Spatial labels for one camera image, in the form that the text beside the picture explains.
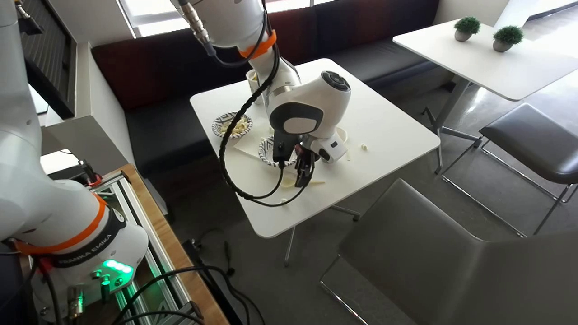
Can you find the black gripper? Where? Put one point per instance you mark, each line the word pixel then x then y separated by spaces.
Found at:
pixel 306 159

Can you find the white franka robot arm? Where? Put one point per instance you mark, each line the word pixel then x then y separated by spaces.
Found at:
pixel 73 228

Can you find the empty patterned paper plate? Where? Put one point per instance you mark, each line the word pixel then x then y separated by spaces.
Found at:
pixel 266 154

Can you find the white dining table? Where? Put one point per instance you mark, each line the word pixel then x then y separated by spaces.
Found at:
pixel 344 168

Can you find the near grey chair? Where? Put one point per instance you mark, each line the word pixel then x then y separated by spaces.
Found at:
pixel 439 273

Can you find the grey chair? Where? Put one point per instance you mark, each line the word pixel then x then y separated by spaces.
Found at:
pixel 439 273
pixel 539 143

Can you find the dark bench seat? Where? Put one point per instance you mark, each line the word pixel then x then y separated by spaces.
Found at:
pixel 154 78

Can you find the white background table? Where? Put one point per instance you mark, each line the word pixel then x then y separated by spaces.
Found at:
pixel 513 75

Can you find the far grey chair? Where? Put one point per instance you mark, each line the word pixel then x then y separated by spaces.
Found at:
pixel 539 143

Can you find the right small potted plant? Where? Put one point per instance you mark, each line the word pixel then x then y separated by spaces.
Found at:
pixel 466 28

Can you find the small potted plant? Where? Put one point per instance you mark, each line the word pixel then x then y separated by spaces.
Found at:
pixel 466 28
pixel 506 37

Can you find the left small potted plant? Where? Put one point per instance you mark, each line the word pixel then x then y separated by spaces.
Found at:
pixel 506 37

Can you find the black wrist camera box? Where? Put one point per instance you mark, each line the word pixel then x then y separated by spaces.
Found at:
pixel 282 147

